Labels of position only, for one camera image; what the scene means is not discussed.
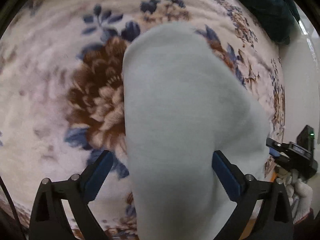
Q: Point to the floral fleece bed blanket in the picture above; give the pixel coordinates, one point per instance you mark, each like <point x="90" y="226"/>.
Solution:
<point x="62" y="89"/>

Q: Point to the dark green velvet pillow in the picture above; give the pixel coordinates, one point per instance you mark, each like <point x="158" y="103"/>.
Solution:
<point x="277" y="17"/>

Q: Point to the white knit gloved hand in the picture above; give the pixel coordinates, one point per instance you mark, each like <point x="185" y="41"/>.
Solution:
<point x="298" y="191"/>

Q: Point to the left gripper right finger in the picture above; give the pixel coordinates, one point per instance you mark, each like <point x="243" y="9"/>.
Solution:
<point x="274" y="220"/>

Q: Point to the light green fleece pant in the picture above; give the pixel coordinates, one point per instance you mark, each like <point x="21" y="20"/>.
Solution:
<point x="181" y="104"/>

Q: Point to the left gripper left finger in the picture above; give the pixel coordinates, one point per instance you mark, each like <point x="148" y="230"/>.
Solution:
<point x="48" y="217"/>

